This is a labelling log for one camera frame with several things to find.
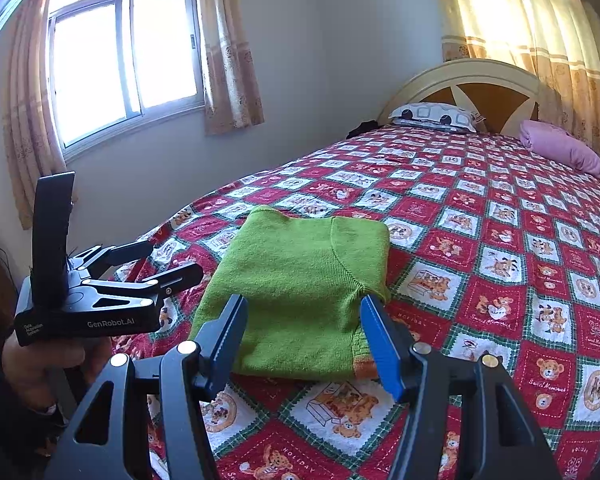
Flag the pink pillow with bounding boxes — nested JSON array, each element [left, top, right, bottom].
[[519, 120, 600, 177]]

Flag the person's left hand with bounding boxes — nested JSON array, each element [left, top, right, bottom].
[[2, 331, 113, 402]]

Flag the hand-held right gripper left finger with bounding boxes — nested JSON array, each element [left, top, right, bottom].
[[44, 294, 251, 480]]

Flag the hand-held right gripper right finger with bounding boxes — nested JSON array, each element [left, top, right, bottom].
[[359, 294, 563, 480]]

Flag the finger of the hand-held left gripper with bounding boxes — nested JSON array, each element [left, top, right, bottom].
[[71, 239, 154, 279], [81, 261, 205, 309]]

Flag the sliding glass window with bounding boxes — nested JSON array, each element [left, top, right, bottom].
[[47, 0, 206, 152]]

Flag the green striped knit sweater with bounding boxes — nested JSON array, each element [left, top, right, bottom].
[[190, 205, 392, 381]]

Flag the beige printed window curtain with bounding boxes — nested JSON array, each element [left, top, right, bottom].
[[2, 0, 79, 217], [195, 0, 266, 136]]

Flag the dark cloth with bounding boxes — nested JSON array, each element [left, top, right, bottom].
[[346, 120, 381, 140]]

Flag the white patterned pillow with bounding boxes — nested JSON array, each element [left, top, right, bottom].
[[389, 102, 481, 134]]

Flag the cream and wood headboard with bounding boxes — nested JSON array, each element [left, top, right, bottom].
[[377, 58, 546, 139]]

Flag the yellow banded curtain panel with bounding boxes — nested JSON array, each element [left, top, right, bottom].
[[430, 0, 546, 69], [510, 0, 600, 162]]

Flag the red checked printed quilt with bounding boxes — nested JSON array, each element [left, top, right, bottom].
[[110, 125, 600, 480]]

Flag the person's left forearm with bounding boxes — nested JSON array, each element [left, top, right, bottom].
[[0, 355, 77, 480]]

